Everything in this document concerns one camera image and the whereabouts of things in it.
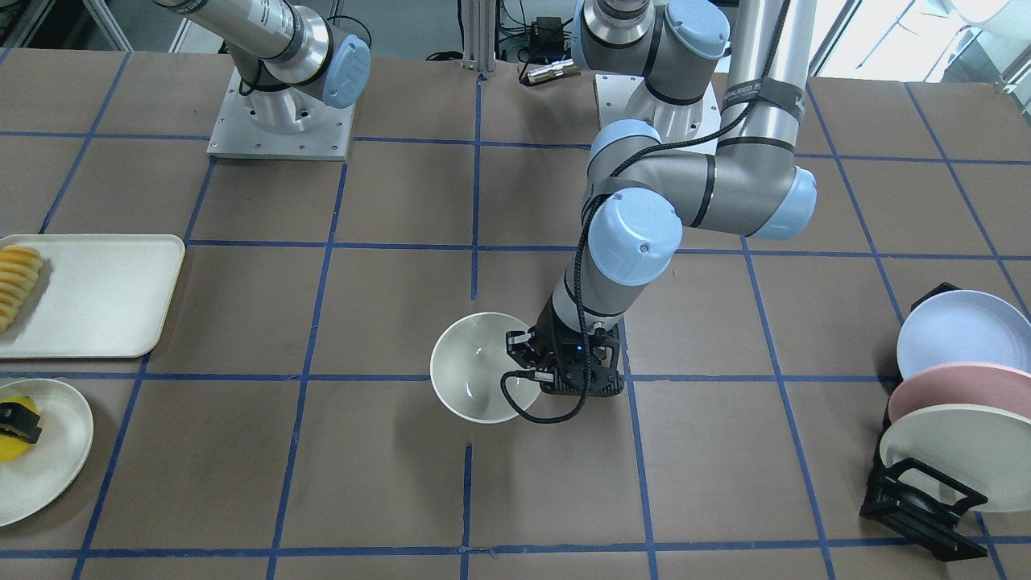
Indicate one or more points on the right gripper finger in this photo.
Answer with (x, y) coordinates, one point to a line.
(21, 420)

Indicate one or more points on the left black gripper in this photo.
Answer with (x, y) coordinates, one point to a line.
(552, 332)

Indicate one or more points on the yellow lemon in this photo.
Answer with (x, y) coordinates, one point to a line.
(10, 448)

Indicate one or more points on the white bowl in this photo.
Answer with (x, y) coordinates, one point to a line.
(467, 364)

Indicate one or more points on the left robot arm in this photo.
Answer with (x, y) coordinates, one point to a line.
(707, 143)

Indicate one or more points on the cream round plate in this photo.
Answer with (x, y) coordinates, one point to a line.
(36, 478)

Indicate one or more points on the cream rectangular tray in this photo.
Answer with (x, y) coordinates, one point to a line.
(98, 296)

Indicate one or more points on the sliced yellow pineapple toy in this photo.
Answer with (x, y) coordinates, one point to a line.
(20, 271)

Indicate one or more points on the black dish rack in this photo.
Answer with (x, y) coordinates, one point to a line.
(922, 503)

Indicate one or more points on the light blue plate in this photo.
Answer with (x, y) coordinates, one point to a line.
(964, 326)

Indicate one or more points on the cream plate in rack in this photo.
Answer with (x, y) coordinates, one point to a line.
(983, 448)

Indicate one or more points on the pink plate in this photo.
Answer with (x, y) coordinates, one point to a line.
(969, 382)

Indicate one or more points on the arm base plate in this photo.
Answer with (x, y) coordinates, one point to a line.
(620, 97)
(284, 125)

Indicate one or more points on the aluminium frame post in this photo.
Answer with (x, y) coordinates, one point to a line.
(479, 20)

